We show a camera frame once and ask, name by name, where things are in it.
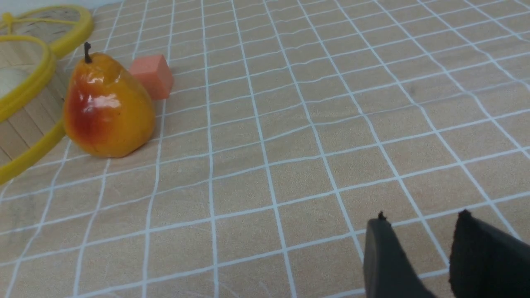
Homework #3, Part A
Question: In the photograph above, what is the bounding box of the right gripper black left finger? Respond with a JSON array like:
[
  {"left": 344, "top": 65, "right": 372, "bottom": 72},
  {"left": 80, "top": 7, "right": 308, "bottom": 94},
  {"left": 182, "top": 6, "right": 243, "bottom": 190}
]
[{"left": 363, "top": 211, "right": 435, "bottom": 298}]

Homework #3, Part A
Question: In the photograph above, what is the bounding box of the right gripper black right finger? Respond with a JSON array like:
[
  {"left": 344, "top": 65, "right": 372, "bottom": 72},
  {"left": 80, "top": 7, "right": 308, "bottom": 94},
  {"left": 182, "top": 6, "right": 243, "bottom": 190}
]
[{"left": 449, "top": 210, "right": 530, "bottom": 298}]

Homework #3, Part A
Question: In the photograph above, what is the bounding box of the bamboo steamer lid yellow rim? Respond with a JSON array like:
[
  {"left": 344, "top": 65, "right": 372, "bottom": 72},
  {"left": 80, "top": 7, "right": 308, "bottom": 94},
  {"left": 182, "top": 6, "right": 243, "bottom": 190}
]
[{"left": 0, "top": 5, "right": 94, "bottom": 58}]

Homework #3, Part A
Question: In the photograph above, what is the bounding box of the bamboo steamer tray yellow rim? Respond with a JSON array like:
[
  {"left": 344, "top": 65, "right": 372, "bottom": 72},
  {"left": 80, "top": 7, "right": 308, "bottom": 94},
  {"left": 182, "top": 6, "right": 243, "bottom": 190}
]
[{"left": 0, "top": 35, "right": 68, "bottom": 184}]

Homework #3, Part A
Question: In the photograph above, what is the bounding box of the checkered beige tablecloth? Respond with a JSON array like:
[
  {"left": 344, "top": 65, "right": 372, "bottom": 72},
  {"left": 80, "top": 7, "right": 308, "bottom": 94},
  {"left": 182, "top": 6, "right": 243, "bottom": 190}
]
[{"left": 1, "top": 0, "right": 530, "bottom": 298}]

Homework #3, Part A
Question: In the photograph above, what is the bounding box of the orange foam cube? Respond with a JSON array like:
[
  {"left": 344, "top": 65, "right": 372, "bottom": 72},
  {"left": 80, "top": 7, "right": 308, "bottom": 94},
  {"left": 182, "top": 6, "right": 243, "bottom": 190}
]
[{"left": 129, "top": 54, "right": 174, "bottom": 101}]

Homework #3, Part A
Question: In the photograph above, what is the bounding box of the orange toy pear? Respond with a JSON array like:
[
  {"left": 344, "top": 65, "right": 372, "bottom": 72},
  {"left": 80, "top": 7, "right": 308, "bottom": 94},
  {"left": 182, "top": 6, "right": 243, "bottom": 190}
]
[{"left": 63, "top": 42, "right": 157, "bottom": 158}]

